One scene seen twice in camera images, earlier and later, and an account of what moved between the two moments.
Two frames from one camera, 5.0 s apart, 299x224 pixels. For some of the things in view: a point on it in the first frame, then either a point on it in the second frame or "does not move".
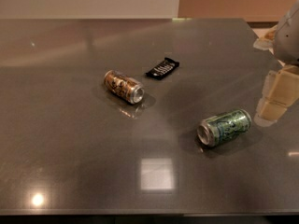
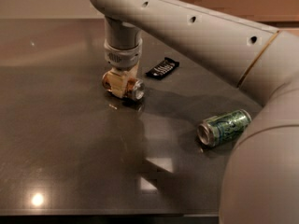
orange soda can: x=125 y=88 does not move
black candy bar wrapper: x=163 y=69 does not move
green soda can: x=216 y=129 does not move
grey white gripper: x=288 y=37 → x=123 y=57
